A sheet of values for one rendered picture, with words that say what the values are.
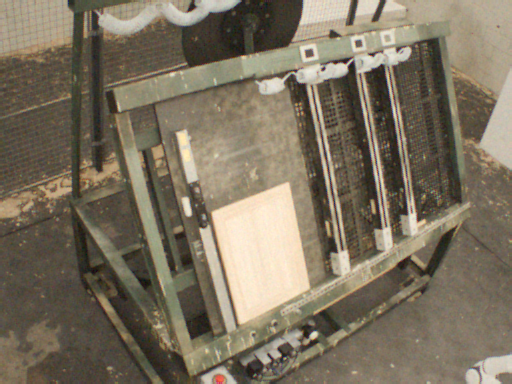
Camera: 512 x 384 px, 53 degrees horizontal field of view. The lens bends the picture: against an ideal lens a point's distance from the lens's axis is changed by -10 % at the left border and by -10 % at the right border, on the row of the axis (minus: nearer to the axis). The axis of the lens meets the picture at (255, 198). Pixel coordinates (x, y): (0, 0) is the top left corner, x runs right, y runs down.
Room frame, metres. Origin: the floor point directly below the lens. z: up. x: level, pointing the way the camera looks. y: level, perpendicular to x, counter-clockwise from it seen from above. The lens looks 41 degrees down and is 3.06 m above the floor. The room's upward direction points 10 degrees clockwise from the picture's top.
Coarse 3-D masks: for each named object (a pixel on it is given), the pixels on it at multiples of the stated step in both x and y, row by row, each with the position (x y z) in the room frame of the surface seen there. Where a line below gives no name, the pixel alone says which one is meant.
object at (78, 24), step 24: (72, 0) 2.17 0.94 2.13; (96, 0) 2.15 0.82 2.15; (120, 0) 2.23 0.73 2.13; (144, 0) 2.32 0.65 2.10; (384, 0) 3.60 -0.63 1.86; (72, 48) 2.15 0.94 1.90; (72, 72) 2.17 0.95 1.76; (72, 96) 2.19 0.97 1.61; (72, 120) 2.21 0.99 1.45; (72, 144) 2.23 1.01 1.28; (72, 168) 2.25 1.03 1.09; (72, 192) 2.28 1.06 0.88
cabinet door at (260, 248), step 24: (264, 192) 2.00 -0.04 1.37; (288, 192) 2.07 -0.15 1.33; (216, 216) 1.81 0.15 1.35; (240, 216) 1.87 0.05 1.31; (264, 216) 1.94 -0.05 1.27; (288, 216) 2.01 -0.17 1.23; (240, 240) 1.81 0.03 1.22; (264, 240) 1.88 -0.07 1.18; (288, 240) 1.95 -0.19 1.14; (240, 264) 1.75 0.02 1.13; (264, 264) 1.81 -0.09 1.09; (288, 264) 1.88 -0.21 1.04; (240, 288) 1.68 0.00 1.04; (264, 288) 1.75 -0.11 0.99; (288, 288) 1.81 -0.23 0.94; (240, 312) 1.61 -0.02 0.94
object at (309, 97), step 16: (304, 48) 2.41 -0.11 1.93; (320, 80) 2.39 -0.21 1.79; (304, 96) 2.36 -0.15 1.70; (304, 112) 2.35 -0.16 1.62; (320, 112) 2.34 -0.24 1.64; (320, 128) 2.30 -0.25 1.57; (320, 144) 2.25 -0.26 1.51; (320, 160) 2.22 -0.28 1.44; (320, 176) 2.20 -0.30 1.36; (320, 192) 2.18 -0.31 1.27; (336, 192) 2.18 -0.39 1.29; (336, 208) 2.14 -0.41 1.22; (336, 224) 2.10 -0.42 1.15; (336, 240) 2.05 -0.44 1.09; (336, 256) 2.02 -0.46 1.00; (336, 272) 2.00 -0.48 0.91
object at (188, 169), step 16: (176, 144) 1.88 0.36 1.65; (192, 160) 1.86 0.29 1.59; (192, 176) 1.82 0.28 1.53; (192, 208) 1.76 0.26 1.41; (208, 240) 1.71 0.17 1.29; (208, 256) 1.67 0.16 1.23; (208, 272) 1.65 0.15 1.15; (224, 288) 1.62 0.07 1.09; (224, 304) 1.58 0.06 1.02; (224, 320) 1.54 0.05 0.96
